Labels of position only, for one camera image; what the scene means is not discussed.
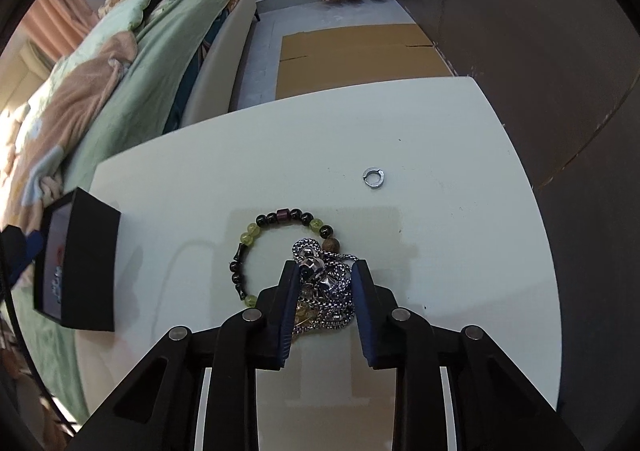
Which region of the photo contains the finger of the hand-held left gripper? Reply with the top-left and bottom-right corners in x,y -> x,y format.
0,225 -> 45,292

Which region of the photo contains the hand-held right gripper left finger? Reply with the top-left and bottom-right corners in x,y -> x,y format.
65,258 -> 301,451

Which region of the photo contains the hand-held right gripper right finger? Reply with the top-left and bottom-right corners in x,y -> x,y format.
351,258 -> 586,451

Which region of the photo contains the silver chain necklace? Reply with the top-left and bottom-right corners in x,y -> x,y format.
290,237 -> 361,339

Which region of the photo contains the black jewelry box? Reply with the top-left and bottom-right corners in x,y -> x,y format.
32,187 -> 122,333

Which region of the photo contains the black and green beaded bracelet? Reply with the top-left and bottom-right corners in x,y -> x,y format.
231,207 -> 342,309

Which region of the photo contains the pink floral blanket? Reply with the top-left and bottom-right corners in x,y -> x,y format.
0,31 -> 138,227

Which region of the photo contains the bed with green sheet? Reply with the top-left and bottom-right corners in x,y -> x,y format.
0,0 -> 261,422

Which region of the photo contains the flat cardboard sheet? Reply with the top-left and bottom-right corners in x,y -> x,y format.
275,24 -> 456,99

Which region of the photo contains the light green quilt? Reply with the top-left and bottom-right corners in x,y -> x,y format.
47,0 -> 183,77

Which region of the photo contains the dark brown wardrobe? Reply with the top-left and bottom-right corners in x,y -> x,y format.
387,0 -> 640,382

